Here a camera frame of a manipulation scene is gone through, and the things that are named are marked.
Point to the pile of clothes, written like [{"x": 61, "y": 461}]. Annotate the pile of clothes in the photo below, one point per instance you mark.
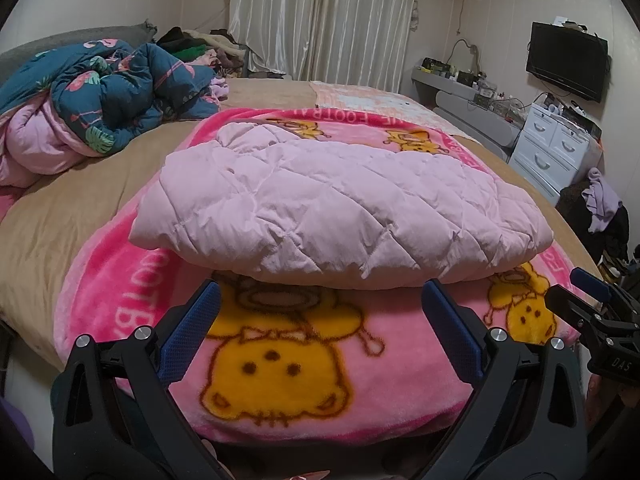
[{"x": 200, "y": 50}]

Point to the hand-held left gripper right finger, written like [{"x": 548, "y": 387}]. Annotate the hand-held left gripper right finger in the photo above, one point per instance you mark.
[{"x": 450, "y": 325}]

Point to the blue floral duvet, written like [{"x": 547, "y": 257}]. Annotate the blue floral duvet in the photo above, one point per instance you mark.
[{"x": 110, "y": 95}]

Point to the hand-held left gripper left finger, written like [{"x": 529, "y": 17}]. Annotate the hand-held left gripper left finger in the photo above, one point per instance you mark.
[{"x": 192, "y": 325}]

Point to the white drawer cabinet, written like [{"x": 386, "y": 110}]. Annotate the white drawer cabinet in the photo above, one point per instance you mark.
[{"x": 550, "y": 150}]

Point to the pink quilted jacket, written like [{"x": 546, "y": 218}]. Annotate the pink quilted jacket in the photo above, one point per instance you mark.
[{"x": 340, "y": 210}]

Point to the pale pink patterned cloth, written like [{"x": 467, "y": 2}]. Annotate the pale pink patterned cloth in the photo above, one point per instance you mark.
[{"x": 370, "y": 100}]

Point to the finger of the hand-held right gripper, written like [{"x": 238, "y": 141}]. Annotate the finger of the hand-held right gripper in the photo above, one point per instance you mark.
[
  {"x": 575, "y": 310},
  {"x": 595, "y": 280}
]

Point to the dark clothes heap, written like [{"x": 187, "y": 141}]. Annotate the dark clothes heap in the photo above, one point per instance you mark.
[{"x": 575, "y": 205}]

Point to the grey headboard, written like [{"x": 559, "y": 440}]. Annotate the grey headboard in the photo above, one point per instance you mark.
[{"x": 60, "y": 42}]

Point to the lilac cloth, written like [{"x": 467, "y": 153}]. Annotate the lilac cloth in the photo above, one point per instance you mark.
[{"x": 602, "y": 200}]

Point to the black television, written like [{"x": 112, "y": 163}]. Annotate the black television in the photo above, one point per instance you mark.
[{"x": 567, "y": 60}]

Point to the white curtain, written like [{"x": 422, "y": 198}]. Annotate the white curtain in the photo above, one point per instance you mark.
[{"x": 325, "y": 15}]

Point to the pink printed blanket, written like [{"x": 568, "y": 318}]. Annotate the pink printed blanket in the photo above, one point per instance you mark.
[{"x": 280, "y": 350}]

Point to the grey wall shelf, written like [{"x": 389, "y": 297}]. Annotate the grey wall shelf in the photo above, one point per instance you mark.
[{"x": 465, "y": 105}]

